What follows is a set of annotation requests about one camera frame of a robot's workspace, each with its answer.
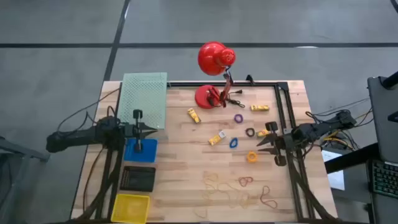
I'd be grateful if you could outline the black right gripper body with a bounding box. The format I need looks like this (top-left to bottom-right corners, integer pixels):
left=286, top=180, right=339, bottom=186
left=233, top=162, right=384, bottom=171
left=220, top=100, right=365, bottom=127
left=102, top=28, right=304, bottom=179
left=264, top=121, right=295, bottom=167

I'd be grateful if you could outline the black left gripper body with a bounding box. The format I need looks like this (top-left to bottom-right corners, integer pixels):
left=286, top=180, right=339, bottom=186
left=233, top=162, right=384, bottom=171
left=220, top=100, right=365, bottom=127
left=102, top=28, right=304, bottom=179
left=123, top=109, right=144, bottom=154

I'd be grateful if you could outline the yellow crayon pack white end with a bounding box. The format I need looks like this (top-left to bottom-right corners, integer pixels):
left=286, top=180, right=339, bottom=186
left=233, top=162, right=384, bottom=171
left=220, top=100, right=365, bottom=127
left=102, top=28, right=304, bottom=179
left=208, top=130, right=227, bottom=147

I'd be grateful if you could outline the black desk edge bar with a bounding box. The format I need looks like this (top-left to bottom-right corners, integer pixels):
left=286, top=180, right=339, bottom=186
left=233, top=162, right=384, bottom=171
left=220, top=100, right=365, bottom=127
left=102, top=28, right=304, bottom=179
left=325, top=142, right=379, bottom=175

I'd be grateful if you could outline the red desk lamp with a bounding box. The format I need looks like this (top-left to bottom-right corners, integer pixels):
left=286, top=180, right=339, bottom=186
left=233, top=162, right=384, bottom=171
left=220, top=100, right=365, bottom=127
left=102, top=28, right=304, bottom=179
left=194, top=41, right=237, bottom=110

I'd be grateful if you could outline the blue plastic basket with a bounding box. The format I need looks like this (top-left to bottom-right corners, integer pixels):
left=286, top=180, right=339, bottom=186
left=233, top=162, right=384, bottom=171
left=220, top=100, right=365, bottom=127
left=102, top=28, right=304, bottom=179
left=123, top=138, right=159, bottom=164

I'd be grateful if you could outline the green perforated metal shelf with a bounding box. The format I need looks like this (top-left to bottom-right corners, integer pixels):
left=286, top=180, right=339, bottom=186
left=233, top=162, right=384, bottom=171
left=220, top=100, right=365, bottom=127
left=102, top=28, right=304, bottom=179
left=117, top=72, right=168, bottom=131

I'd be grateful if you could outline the black plastic basket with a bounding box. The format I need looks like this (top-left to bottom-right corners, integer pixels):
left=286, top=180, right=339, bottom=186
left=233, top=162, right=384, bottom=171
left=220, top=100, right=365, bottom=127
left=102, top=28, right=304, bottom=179
left=119, top=166, right=156, bottom=193

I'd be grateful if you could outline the white paper sheet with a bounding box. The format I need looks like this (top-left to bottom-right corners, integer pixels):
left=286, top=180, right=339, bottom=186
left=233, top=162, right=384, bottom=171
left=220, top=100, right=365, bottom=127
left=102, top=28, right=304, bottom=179
left=322, top=149, right=346, bottom=191

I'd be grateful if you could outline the yellow plastic basket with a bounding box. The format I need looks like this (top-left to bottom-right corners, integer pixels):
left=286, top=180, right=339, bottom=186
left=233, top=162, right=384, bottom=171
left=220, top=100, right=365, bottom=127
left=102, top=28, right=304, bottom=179
left=111, top=194, right=150, bottom=224

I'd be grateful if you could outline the grey laptop with lit keyboard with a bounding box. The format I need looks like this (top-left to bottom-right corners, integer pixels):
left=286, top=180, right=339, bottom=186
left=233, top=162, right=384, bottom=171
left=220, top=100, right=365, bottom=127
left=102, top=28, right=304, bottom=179
left=366, top=75, right=398, bottom=200

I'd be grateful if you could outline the grey metal stand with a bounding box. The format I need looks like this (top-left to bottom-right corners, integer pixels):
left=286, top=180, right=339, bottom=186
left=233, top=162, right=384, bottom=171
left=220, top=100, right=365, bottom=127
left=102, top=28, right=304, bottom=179
left=0, top=136, right=50, bottom=224

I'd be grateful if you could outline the black lamp power cable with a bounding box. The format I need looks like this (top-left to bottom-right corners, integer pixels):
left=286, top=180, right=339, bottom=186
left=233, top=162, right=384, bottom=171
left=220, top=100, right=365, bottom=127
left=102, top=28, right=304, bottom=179
left=225, top=89, right=246, bottom=109

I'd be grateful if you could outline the yellow floor cable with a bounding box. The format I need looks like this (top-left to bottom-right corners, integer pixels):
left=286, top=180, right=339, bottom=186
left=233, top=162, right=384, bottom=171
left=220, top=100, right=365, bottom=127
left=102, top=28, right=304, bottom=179
left=323, top=129, right=354, bottom=147

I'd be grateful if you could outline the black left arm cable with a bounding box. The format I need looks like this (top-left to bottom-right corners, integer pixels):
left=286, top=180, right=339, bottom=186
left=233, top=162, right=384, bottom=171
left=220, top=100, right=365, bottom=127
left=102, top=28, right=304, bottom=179
left=57, top=88, right=121, bottom=133

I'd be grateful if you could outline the brown cable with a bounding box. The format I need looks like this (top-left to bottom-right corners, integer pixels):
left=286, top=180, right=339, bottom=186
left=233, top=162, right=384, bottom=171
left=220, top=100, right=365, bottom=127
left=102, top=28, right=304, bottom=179
left=81, top=146, right=105, bottom=214

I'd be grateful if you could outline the black aluminium table frame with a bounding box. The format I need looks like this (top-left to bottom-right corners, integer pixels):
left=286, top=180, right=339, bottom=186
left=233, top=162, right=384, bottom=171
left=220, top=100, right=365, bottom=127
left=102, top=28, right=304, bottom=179
left=74, top=81, right=341, bottom=224

